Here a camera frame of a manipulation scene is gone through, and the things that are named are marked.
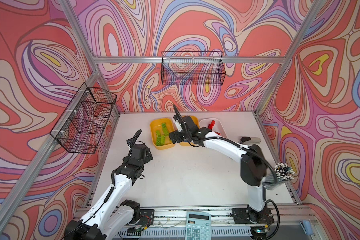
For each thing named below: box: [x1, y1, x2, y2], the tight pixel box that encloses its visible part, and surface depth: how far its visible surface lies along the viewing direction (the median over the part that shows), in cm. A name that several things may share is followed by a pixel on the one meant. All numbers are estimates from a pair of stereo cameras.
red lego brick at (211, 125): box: [208, 119, 216, 130], surface depth 107 cm
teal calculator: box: [185, 211, 212, 240], surface depth 70 cm
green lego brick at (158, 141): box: [156, 136, 161, 146], surface depth 101 cm
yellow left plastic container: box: [150, 117, 164, 150], surface depth 110 cm
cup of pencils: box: [262, 162, 295, 191], surface depth 73 cm
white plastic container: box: [199, 118, 228, 139], surface depth 107 cm
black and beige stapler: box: [238, 137, 262, 145], surface depth 101 cm
